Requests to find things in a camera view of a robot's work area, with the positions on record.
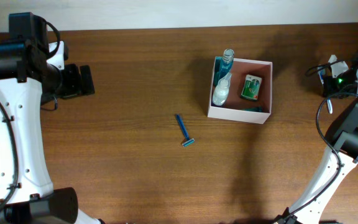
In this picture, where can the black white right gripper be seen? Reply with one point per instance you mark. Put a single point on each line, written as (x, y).
(330, 88)

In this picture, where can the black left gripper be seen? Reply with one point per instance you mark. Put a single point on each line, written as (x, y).
(75, 87)

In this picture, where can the blue white toothbrush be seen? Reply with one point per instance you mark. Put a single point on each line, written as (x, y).
(328, 102)

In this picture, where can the teal toothpaste tube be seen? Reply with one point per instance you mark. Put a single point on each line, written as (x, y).
(257, 109)

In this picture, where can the green white soap box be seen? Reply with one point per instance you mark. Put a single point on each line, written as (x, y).
(251, 87)

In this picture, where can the blue disposable razor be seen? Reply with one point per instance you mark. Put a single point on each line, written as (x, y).
(188, 140)

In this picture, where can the teal mouthwash bottle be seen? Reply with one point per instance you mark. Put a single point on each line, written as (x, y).
(223, 65)

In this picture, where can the clear foam soap pump bottle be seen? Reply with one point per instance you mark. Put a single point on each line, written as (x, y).
(221, 90)

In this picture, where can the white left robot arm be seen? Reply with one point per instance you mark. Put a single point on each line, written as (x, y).
(33, 72)

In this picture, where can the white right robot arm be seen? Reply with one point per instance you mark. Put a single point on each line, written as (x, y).
(340, 156)

